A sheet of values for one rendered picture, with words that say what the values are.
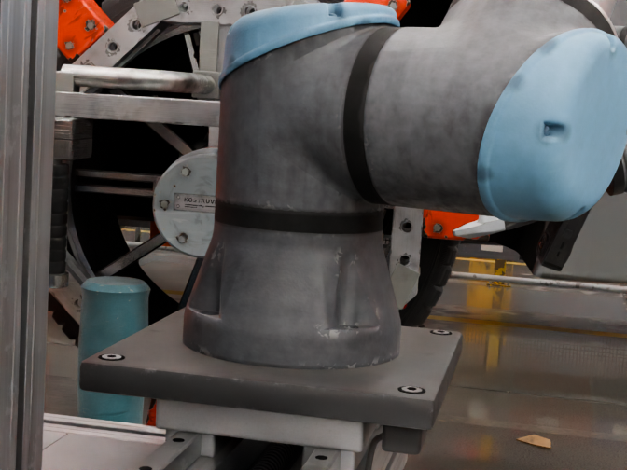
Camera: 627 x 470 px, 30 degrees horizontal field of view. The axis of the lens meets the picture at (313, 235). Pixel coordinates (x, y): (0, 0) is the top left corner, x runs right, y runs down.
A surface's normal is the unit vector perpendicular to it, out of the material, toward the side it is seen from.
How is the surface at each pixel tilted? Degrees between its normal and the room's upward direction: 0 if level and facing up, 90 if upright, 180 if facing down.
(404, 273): 90
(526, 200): 139
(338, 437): 90
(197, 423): 90
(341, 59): 55
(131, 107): 90
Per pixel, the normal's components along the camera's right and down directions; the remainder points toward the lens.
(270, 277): -0.17, -0.20
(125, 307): 0.45, 0.08
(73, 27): -0.09, 0.11
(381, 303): 0.81, -0.19
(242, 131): -0.71, 0.04
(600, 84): 0.81, 0.21
